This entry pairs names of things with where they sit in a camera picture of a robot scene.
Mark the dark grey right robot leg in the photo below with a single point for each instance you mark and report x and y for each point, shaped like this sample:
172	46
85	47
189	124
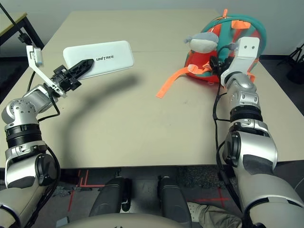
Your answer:
173	197

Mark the khaki trouser leg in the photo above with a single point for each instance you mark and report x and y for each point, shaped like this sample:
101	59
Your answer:
218	218

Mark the white shoe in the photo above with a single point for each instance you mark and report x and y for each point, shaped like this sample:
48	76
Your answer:
196	211

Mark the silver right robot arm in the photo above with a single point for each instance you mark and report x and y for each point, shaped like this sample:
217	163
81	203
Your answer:
244	88

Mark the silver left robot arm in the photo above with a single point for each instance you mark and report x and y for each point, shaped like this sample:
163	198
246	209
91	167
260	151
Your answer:
21	111

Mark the dark grey robot leg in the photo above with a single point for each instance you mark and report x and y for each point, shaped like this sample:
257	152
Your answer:
173	197
109	197

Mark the grey robot torso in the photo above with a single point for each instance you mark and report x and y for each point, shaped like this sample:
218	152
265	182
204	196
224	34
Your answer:
133	222

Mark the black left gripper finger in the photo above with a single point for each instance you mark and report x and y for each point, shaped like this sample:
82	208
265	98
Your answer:
83	66

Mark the tan side table black frame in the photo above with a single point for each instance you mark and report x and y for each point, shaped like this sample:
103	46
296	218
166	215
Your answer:
4	26

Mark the dark grey left robot leg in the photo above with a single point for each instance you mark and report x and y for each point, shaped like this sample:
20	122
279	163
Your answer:
109	197

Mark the black tripod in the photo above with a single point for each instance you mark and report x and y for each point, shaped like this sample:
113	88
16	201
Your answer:
298	53

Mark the black pole with clamp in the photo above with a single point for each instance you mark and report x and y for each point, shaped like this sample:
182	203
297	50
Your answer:
22	38

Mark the grey plush shark toy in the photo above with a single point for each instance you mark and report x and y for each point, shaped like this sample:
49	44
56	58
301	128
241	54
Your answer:
202	44

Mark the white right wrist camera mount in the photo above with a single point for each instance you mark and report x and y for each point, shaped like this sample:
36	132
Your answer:
247	47

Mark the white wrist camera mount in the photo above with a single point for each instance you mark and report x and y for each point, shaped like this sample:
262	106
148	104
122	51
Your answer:
247	47
35	57

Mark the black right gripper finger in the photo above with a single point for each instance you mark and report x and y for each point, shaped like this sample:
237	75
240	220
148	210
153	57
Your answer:
214	66

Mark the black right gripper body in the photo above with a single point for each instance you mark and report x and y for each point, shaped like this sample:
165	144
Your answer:
225	64

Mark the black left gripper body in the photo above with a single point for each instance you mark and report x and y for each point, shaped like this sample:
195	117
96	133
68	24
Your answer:
64	79

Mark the orange and teal backpack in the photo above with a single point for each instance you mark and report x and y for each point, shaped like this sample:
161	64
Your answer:
199	60

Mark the white Unitree box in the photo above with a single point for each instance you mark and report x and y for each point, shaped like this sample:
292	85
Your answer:
111	57

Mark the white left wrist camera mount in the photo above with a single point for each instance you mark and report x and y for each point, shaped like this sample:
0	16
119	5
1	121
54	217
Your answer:
35	57

